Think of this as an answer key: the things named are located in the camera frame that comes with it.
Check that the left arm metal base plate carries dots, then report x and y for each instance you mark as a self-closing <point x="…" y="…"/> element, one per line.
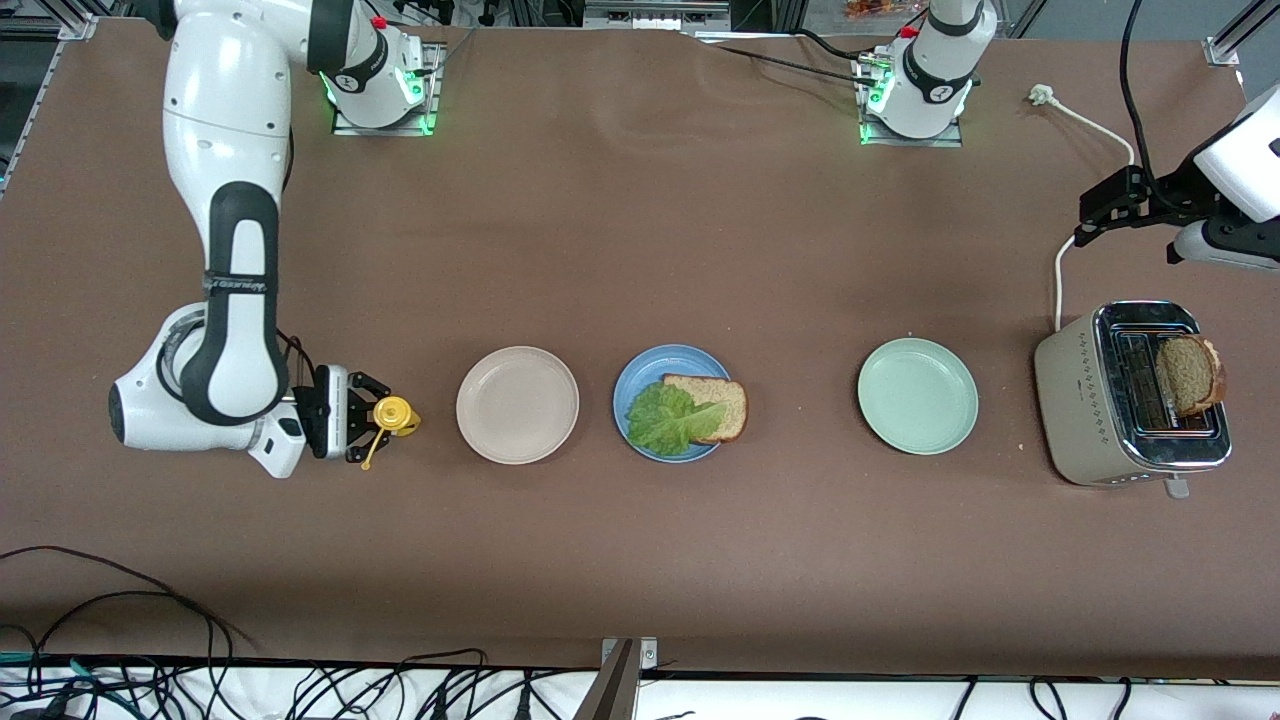
<point x="950" y="140"/>

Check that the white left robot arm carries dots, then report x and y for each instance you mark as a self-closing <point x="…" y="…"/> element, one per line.
<point x="930" y="70"/>

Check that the aluminium profile bar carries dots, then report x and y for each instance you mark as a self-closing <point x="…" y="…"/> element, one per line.
<point x="612" y="690"/>

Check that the blue plate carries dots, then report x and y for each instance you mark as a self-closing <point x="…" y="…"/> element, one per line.
<point x="640" y="375"/>

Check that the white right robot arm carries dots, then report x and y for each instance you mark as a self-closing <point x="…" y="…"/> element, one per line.
<point x="230" y="250"/>

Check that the small metal bracket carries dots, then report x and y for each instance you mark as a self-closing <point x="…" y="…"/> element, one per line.
<point x="648" y="655"/>

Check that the green lettuce leaf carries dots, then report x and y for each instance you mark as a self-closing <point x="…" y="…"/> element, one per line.
<point x="670" y="420"/>

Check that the brown bread slice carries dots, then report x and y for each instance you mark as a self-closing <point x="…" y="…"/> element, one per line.
<point x="728" y="405"/>
<point x="1190" y="375"/>

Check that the aluminium table frame rail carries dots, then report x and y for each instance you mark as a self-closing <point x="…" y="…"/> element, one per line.
<point x="35" y="100"/>

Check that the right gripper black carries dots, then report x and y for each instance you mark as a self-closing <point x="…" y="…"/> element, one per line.
<point x="352" y="410"/>

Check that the orange snack bag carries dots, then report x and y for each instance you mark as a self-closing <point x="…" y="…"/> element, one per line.
<point x="870" y="8"/>

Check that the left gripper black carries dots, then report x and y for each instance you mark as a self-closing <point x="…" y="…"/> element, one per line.
<point x="1166" y="191"/>

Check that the yellow mustard squeeze bottle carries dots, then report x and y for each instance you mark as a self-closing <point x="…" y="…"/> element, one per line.
<point x="393" y="415"/>

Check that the beige and chrome toaster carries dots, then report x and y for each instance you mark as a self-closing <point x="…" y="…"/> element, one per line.
<point x="1080" y="410"/>

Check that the beige plate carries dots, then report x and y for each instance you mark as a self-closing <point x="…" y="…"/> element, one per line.
<point x="517" y="405"/>

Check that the mint green plate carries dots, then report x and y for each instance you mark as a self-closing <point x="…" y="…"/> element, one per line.
<point x="918" y="396"/>

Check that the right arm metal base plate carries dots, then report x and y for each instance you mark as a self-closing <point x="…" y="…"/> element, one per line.
<point x="425" y="100"/>

